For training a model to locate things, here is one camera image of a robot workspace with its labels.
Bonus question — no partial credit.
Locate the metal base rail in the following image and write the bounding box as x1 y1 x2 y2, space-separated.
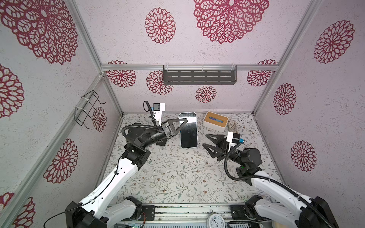
108 203 286 228

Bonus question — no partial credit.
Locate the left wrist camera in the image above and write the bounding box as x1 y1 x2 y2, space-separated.
152 103 165 126

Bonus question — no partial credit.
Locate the black wire wall rack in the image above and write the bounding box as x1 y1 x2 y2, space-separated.
74 90 106 130

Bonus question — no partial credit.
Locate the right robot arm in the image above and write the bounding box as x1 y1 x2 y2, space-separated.
203 132 338 228

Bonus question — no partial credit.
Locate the grey wall shelf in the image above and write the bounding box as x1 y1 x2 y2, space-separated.
163 66 237 86

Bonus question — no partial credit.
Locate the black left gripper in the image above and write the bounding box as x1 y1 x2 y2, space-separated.
142 118 187 150

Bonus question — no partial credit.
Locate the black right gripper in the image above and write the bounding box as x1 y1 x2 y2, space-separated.
206 136 245 170

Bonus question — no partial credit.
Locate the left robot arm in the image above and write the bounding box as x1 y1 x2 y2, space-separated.
63 118 188 228

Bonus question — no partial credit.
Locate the phone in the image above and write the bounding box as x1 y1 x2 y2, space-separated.
179 112 198 149

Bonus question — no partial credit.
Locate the white analog clock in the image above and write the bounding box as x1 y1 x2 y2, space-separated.
206 214 226 228

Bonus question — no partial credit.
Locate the white tissue box wooden lid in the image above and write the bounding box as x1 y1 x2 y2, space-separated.
203 112 229 133

